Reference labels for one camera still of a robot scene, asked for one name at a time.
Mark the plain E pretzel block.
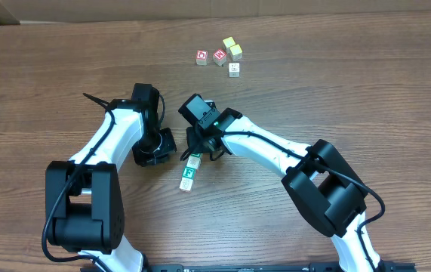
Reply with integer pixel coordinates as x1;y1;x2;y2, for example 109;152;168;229
179;177;193;193

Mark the yellow front wooden block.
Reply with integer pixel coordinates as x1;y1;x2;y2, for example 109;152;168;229
229;44;243;61

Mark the red apple picture block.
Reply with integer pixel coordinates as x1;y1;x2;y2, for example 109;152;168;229
195;50;208;66

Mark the blue X wooden block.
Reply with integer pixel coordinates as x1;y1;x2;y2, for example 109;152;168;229
228;63;240;78

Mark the green letter F block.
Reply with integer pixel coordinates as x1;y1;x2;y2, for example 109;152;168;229
182;166;197;181

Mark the yellow wooden block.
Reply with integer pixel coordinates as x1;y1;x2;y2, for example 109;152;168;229
223;36;236;50
229;44;243;61

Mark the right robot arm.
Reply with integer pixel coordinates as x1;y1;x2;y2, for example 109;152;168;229
178;94;381;271

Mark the yellow rear wooden block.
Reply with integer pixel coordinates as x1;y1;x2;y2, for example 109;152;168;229
223;36;236;50

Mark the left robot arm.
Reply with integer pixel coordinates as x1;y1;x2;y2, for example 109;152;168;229
42;83;177;272

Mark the red letter M block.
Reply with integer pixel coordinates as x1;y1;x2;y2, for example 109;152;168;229
213;48;227;66

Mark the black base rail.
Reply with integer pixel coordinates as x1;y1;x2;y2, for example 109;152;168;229
79;261;417;272

